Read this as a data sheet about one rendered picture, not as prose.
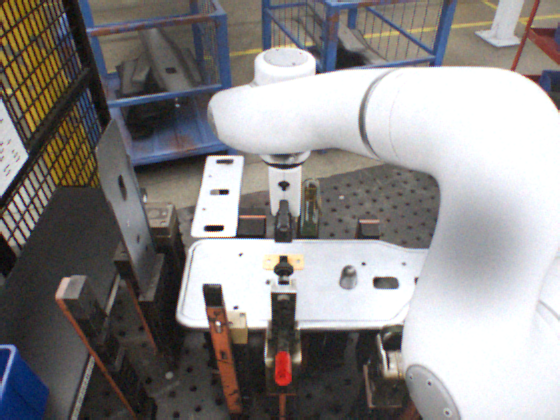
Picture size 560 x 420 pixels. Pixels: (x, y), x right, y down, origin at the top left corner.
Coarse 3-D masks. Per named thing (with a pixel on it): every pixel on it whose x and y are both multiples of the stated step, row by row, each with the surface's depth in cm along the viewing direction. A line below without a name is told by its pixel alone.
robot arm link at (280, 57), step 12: (276, 48) 61; (288, 48) 60; (264, 60) 58; (276, 60) 57; (288, 60) 57; (300, 60) 57; (312, 60) 58; (264, 72) 57; (276, 72) 56; (288, 72) 56; (300, 72) 56; (312, 72) 58; (252, 84) 60; (264, 84) 58
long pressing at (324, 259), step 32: (192, 256) 90; (224, 256) 90; (256, 256) 90; (320, 256) 90; (352, 256) 90; (384, 256) 90; (416, 256) 90; (192, 288) 84; (224, 288) 84; (256, 288) 84; (320, 288) 84; (192, 320) 79; (256, 320) 79; (320, 320) 79; (352, 320) 79; (384, 320) 79
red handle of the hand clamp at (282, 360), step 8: (280, 336) 67; (280, 344) 64; (280, 352) 61; (280, 360) 59; (288, 360) 60; (280, 368) 57; (288, 368) 58; (280, 376) 56; (288, 376) 57; (280, 384) 57
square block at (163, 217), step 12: (144, 204) 93; (156, 204) 93; (168, 204) 93; (156, 216) 90; (168, 216) 90; (156, 228) 88; (168, 228) 89; (156, 240) 91; (168, 240) 91; (180, 240) 100; (156, 252) 94; (168, 252) 94; (180, 252) 100; (168, 264) 97; (180, 264) 100; (180, 276) 100
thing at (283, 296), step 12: (276, 264) 61; (288, 264) 61; (276, 288) 58; (288, 288) 58; (276, 300) 60; (288, 300) 58; (276, 312) 63; (288, 312) 63; (276, 324) 67; (288, 324) 67; (276, 336) 71
